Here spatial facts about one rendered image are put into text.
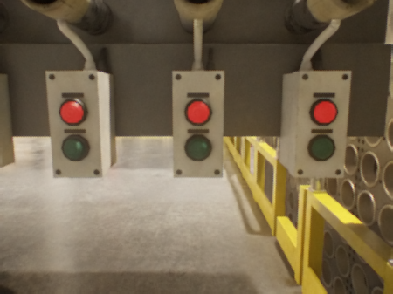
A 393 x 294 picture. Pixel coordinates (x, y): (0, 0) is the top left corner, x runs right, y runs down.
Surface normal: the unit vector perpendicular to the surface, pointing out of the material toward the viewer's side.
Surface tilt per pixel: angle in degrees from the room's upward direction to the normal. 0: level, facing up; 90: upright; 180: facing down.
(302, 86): 90
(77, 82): 90
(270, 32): 90
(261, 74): 90
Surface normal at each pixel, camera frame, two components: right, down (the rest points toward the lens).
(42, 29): 0.00, 0.16
